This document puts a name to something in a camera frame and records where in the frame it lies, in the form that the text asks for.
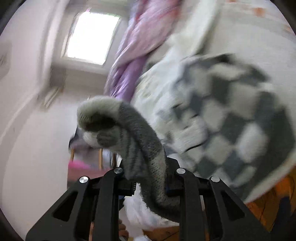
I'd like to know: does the grey white checkered sweater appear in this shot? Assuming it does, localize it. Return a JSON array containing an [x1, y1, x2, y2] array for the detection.
[[77, 54, 295, 221]]

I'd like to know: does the window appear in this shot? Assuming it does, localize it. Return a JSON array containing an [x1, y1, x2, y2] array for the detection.
[[64, 9, 121, 65]]

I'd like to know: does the white patterned bed sheet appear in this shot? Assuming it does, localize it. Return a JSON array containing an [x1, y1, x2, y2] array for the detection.
[[122, 0, 296, 230]]

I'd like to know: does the purple pink duvet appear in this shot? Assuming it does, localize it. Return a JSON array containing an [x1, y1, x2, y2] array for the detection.
[[104, 1, 182, 102]]

